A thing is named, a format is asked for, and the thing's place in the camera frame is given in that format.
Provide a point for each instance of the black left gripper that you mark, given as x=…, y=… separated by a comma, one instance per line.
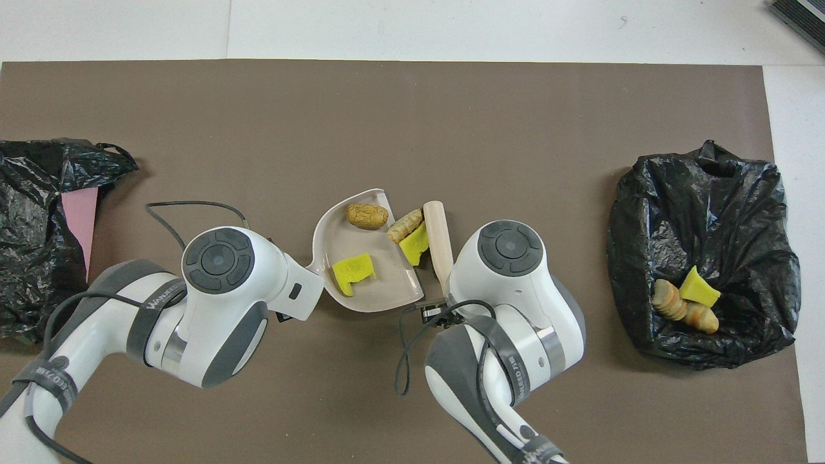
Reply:
x=285, y=316

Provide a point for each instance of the striped toy croissant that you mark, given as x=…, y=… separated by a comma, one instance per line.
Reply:
x=669, y=300

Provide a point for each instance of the pink bin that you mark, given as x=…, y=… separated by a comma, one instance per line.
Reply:
x=80, y=219

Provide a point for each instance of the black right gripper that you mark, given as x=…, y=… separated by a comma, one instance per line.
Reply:
x=435, y=316

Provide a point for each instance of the beige hand brush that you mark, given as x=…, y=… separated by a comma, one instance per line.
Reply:
x=438, y=238

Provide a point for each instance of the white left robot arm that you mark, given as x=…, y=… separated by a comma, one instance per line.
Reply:
x=219, y=283

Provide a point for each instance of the dark grey ribbed device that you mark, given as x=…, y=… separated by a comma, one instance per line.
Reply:
x=805, y=16

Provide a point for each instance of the curled yellow sponge piece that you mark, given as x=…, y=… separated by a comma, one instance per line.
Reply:
x=353, y=270

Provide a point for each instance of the beige plastic dustpan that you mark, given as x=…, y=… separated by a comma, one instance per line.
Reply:
x=387, y=287

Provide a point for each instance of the brown table mat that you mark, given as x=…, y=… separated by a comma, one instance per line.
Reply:
x=412, y=116

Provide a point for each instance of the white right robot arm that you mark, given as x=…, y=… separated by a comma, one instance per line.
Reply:
x=509, y=270

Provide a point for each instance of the black trash bag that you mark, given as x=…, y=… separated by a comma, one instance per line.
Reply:
x=32, y=193
x=651, y=258

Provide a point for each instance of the brown toy nugget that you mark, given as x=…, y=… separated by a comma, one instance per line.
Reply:
x=367, y=217

